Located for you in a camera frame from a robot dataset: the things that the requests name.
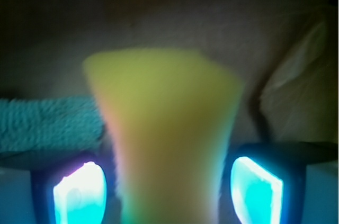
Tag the yellow sponge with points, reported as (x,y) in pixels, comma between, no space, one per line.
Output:
(170,114)

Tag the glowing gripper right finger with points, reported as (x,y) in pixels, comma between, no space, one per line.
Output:
(267,182)

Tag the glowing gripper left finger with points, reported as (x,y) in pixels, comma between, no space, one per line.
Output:
(70,188)

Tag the light blue towel cloth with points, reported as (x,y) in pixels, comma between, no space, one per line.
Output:
(67,123)

